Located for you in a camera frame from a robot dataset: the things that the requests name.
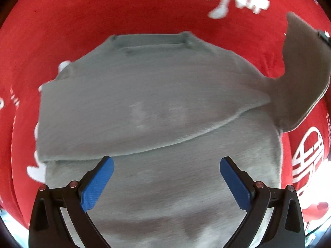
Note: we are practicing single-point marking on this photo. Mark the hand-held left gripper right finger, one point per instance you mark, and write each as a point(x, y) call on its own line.
point(234, 183)

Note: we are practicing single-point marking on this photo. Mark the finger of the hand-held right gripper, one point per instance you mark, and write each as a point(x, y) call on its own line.
point(325, 36)

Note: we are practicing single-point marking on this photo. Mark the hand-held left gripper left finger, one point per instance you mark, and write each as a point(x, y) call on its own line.
point(99, 183)

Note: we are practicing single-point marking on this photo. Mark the grey knit sweater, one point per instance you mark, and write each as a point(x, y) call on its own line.
point(155, 95)

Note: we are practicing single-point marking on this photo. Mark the red printed blanket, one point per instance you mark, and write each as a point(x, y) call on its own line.
point(103, 10)

